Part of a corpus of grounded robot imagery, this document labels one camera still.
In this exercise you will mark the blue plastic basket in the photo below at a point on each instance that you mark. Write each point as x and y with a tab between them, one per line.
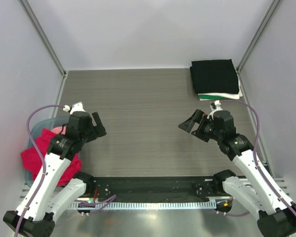
49	124

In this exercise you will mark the left aluminium frame post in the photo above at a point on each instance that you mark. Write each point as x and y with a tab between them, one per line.
43	37

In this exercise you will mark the red t-shirt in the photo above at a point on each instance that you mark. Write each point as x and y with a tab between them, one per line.
32	163

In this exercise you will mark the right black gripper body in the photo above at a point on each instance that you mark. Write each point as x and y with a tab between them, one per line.
207	127

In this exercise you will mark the right aluminium frame post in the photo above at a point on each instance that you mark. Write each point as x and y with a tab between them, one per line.
275	4

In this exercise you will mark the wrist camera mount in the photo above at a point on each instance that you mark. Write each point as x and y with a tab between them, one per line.
215	106
77	107

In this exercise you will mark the aluminium rail bracket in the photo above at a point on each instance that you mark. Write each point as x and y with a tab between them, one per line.
282	185

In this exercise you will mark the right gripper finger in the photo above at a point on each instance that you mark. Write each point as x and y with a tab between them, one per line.
197	116
187	125

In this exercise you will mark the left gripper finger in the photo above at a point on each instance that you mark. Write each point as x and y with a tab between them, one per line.
97	120
100	131

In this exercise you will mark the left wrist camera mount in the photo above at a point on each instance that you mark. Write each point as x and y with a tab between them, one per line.
77	107

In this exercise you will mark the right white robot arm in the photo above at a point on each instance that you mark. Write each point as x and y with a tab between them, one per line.
273	209

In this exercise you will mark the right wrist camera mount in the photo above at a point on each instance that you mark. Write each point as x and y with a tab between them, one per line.
215	106

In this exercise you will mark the folded green t-shirt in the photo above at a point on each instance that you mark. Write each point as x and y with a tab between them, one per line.
210	97

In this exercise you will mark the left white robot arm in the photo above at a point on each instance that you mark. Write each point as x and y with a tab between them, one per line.
39	211

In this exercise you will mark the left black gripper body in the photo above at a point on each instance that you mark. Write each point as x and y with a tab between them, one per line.
91	134

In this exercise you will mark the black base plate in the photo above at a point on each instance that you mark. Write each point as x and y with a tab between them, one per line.
171	189

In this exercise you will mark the aluminium frame post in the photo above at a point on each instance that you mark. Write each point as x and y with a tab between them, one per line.
275	4
43	37

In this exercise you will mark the pink t-shirt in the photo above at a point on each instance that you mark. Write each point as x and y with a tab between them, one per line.
59	130

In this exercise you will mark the slotted cable duct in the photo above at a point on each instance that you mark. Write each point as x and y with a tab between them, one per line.
211	204

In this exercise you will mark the black t-shirt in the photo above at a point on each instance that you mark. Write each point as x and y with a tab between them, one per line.
214	76

